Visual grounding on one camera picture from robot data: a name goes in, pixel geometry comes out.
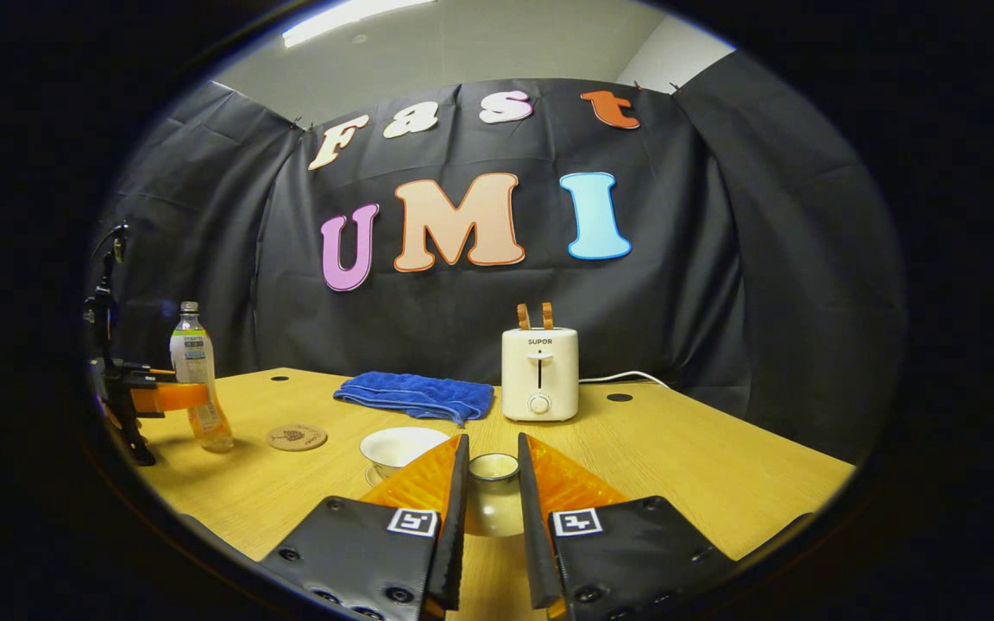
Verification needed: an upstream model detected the clear water bottle white label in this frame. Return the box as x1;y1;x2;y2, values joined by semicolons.
169;301;236;454

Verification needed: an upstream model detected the round cork coaster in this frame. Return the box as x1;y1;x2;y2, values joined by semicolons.
267;423;329;453

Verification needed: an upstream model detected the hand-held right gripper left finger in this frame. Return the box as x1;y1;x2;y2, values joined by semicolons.
260;434;470;621

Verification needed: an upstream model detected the black backdrop cloth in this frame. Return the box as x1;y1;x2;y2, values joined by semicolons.
87;76;909;467

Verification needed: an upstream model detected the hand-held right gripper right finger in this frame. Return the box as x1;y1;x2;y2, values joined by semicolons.
517;433;735;621

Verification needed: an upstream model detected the white teacup lid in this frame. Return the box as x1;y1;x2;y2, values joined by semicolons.
462;452;525;539

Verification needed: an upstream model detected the white teacup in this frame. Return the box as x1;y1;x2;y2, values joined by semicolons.
359;426;451;480

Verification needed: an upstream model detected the white toaster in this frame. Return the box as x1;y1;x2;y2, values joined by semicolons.
500;326;581;423

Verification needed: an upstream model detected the blue towel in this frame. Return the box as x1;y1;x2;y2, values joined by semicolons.
332;371;496;429

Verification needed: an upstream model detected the white toaster cable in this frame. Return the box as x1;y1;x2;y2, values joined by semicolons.
578;370;672;392

